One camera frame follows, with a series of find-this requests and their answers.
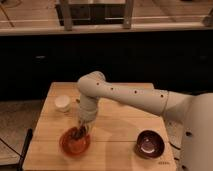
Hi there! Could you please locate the dark purple bowl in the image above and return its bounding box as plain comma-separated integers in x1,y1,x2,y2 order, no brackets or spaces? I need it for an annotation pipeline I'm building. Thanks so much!
134,130,165,159

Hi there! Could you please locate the white cup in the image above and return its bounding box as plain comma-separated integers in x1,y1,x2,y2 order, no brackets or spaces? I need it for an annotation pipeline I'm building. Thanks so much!
54,95,71,112

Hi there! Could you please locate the metal frame leg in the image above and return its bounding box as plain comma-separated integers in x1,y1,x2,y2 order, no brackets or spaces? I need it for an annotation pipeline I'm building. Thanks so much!
59,0,72,31
122,0,134,29

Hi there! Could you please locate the metal frame leg left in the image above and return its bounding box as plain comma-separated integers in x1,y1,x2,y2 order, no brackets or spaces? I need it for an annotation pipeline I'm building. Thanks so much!
59,0,72,31

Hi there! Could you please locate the red bowl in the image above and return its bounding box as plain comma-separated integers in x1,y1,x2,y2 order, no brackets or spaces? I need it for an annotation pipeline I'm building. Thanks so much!
59,127,90,157

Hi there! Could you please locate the dark purple grape bunch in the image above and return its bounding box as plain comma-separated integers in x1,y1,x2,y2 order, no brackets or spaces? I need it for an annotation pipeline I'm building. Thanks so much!
74,127,85,140

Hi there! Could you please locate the black cable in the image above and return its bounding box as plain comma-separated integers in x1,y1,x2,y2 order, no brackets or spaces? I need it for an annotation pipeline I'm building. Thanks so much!
169,141,183,171

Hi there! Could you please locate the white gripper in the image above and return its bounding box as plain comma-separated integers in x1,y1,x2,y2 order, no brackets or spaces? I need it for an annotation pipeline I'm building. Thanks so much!
71,95,99,139

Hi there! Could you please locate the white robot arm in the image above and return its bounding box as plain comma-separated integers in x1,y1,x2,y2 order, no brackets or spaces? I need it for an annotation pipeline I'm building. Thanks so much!
77,71,213,171

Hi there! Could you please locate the metal frame leg right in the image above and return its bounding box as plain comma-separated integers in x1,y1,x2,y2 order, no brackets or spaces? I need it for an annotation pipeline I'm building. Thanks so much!
122,0,134,29

